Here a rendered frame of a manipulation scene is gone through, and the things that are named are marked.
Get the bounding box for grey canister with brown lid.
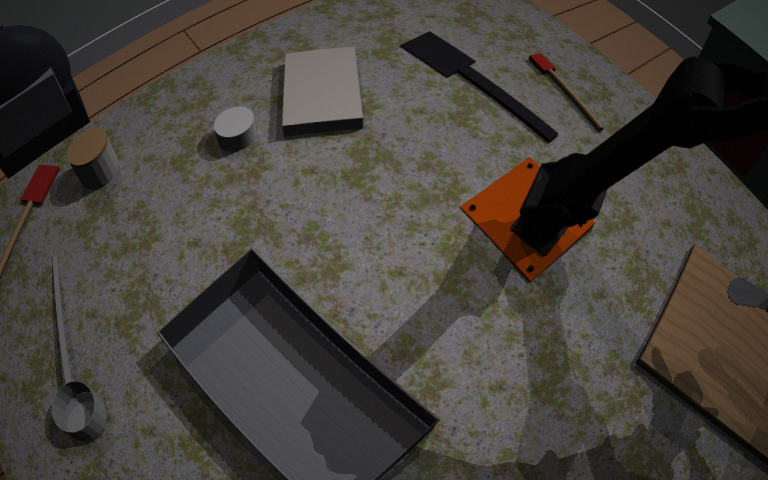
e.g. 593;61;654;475
67;127;119;190

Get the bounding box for black spatula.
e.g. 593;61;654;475
400;31;558;143

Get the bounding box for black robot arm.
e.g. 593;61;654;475
511;56;768;256

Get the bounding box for grey cylinder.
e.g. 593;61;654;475
214;106;257;152

